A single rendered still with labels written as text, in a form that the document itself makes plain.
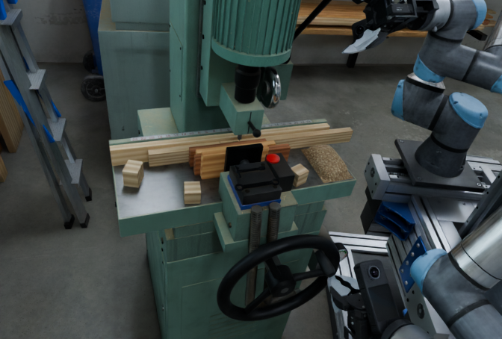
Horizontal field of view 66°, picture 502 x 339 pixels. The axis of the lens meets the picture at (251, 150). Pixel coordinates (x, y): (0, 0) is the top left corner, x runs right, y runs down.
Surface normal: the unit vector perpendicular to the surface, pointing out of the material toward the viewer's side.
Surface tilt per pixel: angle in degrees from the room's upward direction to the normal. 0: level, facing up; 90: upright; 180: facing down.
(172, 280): 90
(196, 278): 90
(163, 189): 0
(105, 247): 0
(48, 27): 90
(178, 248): 90
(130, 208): 0
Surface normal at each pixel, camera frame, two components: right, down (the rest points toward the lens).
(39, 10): 0.24, 0.62
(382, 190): -0.02, 0.62
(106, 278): 0.12, -0.78
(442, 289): -0.75, -0.25
